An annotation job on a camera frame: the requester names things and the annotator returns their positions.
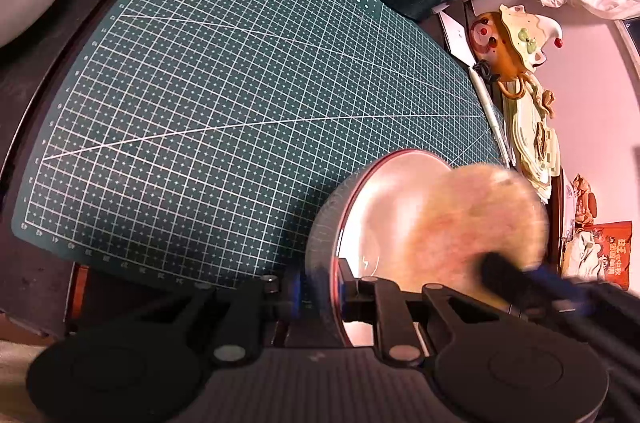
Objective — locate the orange snack bag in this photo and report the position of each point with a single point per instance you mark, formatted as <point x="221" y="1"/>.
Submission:
<point x="612" y="248"/>

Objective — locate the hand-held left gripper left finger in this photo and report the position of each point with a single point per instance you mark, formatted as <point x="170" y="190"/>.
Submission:
<point x="295" y="300"/>

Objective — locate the oval cream sponge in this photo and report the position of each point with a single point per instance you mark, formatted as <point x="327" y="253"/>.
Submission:
<point x="450" y="228"/>

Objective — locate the green cutting mat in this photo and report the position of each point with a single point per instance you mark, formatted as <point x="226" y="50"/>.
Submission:
<point x="200" y="103"/>

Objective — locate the orange pig mug cream hat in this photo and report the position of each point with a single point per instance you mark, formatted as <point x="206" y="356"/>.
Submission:
<point x="500" y="53"/>

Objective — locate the stack of cream green cards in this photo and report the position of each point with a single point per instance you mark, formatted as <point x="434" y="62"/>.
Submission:
<point x="525" y="138"/>

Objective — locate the white paper card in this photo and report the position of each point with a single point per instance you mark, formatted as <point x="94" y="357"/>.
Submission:
<point x="457" y="35"/>

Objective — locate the white bowl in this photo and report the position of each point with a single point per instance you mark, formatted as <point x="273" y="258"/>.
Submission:
<point x="380" y="213"/>

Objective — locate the brown toy figure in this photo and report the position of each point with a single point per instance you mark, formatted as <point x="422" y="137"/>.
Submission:
<point x="584" y="198"/>

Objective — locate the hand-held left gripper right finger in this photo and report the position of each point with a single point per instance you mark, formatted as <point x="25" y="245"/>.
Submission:
<point x="346" y="290"/>

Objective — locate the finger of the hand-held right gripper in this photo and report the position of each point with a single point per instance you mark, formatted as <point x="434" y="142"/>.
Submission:
<point x="520" y="280"/>

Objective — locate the white craft knife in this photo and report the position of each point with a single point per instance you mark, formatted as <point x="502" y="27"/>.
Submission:
<point x="487" y="108"/>

